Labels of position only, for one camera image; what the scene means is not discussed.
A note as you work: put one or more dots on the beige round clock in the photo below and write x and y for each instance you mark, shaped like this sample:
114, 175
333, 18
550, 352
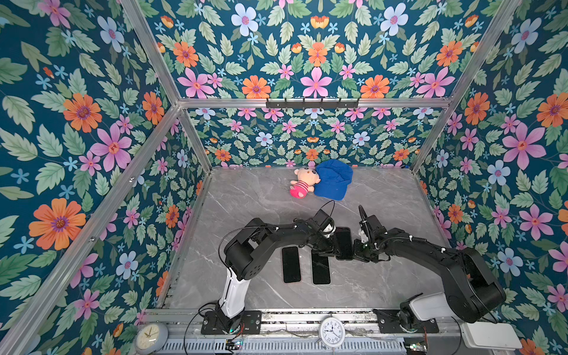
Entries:
151, 338

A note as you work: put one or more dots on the black hook rail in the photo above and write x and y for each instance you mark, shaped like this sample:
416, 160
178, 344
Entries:
330, 104

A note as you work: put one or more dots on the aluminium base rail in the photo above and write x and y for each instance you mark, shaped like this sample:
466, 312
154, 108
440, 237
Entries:
359, 322

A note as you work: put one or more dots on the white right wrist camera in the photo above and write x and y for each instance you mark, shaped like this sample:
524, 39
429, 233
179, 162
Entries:
363, 234

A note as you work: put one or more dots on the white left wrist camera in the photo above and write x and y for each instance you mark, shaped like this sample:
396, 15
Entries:
329, 229

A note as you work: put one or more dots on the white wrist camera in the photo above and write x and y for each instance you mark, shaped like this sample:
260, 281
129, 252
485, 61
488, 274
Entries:
363, 234
329, 229

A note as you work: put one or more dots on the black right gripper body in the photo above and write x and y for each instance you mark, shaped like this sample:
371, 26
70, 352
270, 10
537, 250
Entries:
364, 251

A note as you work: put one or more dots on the white box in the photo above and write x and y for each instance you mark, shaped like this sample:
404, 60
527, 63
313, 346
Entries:
490, 336

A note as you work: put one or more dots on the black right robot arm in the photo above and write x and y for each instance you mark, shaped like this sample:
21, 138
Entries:
470, 290

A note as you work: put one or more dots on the silver-edged black smartphone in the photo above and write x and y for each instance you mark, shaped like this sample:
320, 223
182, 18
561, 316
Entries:
343, 244

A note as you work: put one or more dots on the white round clock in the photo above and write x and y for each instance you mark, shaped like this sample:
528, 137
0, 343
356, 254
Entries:
332, 332

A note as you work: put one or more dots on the pink plush pig toy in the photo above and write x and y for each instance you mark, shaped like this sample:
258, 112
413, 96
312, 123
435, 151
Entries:
306, 180

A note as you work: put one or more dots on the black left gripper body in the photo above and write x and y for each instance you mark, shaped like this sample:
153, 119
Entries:
325, 245

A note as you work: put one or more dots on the blue baseball cap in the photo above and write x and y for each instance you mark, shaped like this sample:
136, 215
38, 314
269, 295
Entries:
335, 178

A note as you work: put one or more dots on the blue-edged smartphone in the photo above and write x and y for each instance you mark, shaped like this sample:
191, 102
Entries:
321, 274

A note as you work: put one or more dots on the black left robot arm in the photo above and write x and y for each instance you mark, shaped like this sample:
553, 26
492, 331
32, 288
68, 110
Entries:
245, 256

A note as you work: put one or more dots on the purple-edged smartphone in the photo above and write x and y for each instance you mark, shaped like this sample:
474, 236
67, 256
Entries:
291, 265

